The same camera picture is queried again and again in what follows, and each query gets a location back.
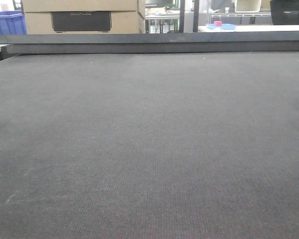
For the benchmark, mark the red tape roll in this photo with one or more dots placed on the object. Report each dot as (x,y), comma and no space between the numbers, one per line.
(218,23)

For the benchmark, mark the beige plastic container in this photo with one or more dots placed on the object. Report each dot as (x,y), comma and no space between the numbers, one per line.
(247,6)

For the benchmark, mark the white background table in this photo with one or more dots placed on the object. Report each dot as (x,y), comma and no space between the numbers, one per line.
(255,28)

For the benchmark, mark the blue flat tray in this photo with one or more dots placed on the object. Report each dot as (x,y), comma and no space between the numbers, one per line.
(223,27)

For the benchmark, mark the dark grey conveyor side rail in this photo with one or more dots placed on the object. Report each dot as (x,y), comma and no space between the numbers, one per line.
(199,42)

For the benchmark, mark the black vertical post left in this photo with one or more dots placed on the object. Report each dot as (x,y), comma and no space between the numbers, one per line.
(181,15)

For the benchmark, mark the black vertical post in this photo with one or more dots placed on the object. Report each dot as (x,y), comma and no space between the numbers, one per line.
(181,15)
(195,15)

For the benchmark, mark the black office chair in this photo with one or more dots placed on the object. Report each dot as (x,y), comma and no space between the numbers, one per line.
(285,12)

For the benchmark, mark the black conveyor belt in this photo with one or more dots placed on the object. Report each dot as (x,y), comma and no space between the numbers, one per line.
(150,146)

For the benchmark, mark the blue plastic crate far left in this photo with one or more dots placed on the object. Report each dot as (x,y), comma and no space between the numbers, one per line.
(12,23)

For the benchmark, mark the black vertical post right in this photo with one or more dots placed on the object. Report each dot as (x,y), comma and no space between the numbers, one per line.
(195,15)

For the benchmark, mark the cardboard box with black label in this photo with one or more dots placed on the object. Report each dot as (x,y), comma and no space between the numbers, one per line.
(84,16)

